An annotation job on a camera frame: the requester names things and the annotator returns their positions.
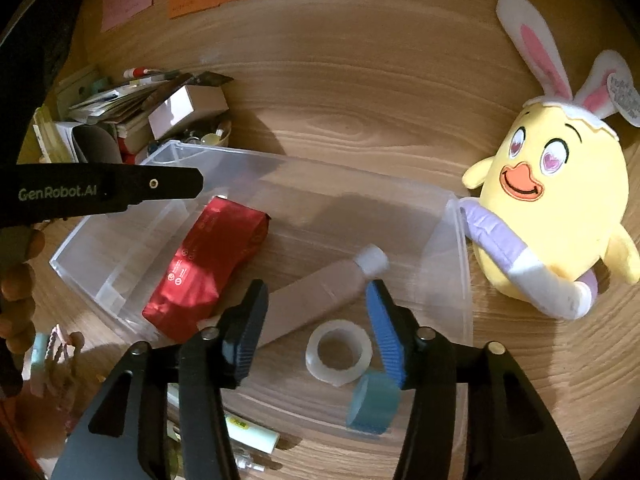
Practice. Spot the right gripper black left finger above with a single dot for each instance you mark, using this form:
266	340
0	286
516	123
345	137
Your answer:
215	359

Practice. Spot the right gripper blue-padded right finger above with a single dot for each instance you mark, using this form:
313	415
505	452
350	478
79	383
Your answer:
419	359

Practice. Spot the blue tape roll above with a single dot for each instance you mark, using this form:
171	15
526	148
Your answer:
374	405

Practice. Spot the pale green tube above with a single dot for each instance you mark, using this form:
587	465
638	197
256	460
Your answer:
250	434

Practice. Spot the beige tube with white cap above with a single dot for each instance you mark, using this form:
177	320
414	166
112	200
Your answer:
318	294

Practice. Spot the white tape roll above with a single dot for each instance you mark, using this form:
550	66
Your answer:
338	352

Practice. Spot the clear plastic storage bin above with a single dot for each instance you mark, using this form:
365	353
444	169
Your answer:
319	213

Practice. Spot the red foil packet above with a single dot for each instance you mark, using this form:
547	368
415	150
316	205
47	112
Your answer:
225	236

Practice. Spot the pink patterned hair clip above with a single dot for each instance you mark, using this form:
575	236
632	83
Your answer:
53	362

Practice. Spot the silver pen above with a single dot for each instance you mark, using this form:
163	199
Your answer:
244	461

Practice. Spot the person's left hand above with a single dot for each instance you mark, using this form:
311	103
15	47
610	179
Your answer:
18	305

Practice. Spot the white folded paper boxes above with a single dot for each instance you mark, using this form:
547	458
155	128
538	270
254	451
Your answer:
73	141

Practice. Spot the yellow chick plush toy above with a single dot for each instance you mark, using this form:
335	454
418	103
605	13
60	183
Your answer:
552	198

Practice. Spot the small white cardboard box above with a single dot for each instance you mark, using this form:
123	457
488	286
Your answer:
187	105

